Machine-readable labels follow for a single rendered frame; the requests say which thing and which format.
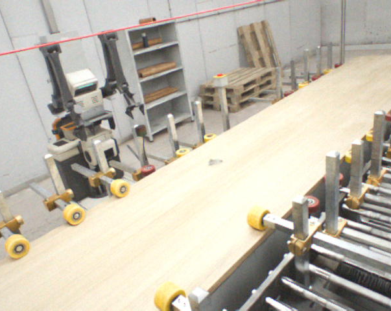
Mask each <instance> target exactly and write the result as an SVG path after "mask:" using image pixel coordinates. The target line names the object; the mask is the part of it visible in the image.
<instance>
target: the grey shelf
mask: <svg viewBox="0 0 391 311"><path fill-rule="evenodd" d="M116 33H117V37H118V40H116V47H117V52H118V55H119V59H120V63H121V66H122V69H123V73H124V76H125V78H126V81H127V82H128V84H129V86H133V87H134V88H135V89H136V93H135V95H134V96H133V99H134V100H135V102H136V103H138V102H140V103H141V104H144V105H145V115H143V113H142V112H141V110H140V109H139V107H135V108H134V109H133V110H132V111H131V112H132V115H133V117H134V119H132V118H131V117H130V116H128V117H129V120H130V125H131V127H132V126H133V125H135V124H136V125H142V124H144V125H146V129H147V135H145V136H147V137H149V139H150V142H151V143H152V142H153V140H152V134H154V133H156V132H158V131H160V130H162V129H164V128H167V124H166V120H165V116H166V115H167V114H171V115H173V119H174V123H175V124H176V123H177V122H180V121H182V120H184V119H186V118H188V117H190V116H192V120H191V122H194V121H195V120H194V117H193V111H192V106H191V100H190V96H189V88H188V85H187V77H186V73H185V66H184V59H183V56H182V48H181V44H180V37H179V33H178V26H177V22H176V19H172V20H169V21H163V22H159V23H155V24H151V25H145V26H138V27H132V28H129V29H123V30H117V31H116ZM142 33H146V34H147V39H148V40H151V39H154V38H159V37H161V39H162V43H159V44H156V45H153V46H150V47H149V48H146V49H145V48H142V49H137V50H134V51H133V50H132V48H131V44H133V43H138V42H141V41H143V38H142ZM165 62H168V63H169V62H175V63H176V67H175V68H172V69H168V70H166V71H162V72H160V73H156V74H154V75H150V76H147V77H144V78H141V77H140V78H139V77H138V73H137V70H138V69H142V68H144V67H148V66H151V65H154V64H157V63H165ZM167 86H171V88H172V87H177V89H178V90H177V92H174V93H171V94H170V95H167V96H164V97H161V98H159V99H157V100H154V101H153V102H150V103H148V104H145V102H144V99H143V95H147V94H149V93H152V92H154V91H157V90H159V89H163V88H164V87H167Z"/></svg>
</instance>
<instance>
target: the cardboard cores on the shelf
mask: <svg viewBox="0 0 391 311"><path fill-rule="evenodd" d="M159 43H162V39H161V38H160V37H159V38H154V39H151V40H148V45H149V46H153V45H156V44H159ZM131 48H132V50H133V51H134V50H137V49H142V48H145V47H144V43H143V41H141V42H138V43H133V44H131ZM175 67H176V63H175V62H169V63H168V62H165V63H157V64H154V65H151V66H148V67H144V68H142V69H138V70H137V73H138V77H139V78H140V77H141V78H144V77H147V76H150V75H154V74H156V73H160V72H162V71H166V70H168V69H172V68H175ZM177 90H178V89H177V87H172V88H171V86H168V87H164V88H163V89H159V90H157V91H154V92H152V93H149V94H147V95H143V99H144V102H145V104H148V103H150V102H153V101H154V100H157V99H159V98H161V97H164V96H167V95H170V94H171V93H174V92H177Z"/></svg>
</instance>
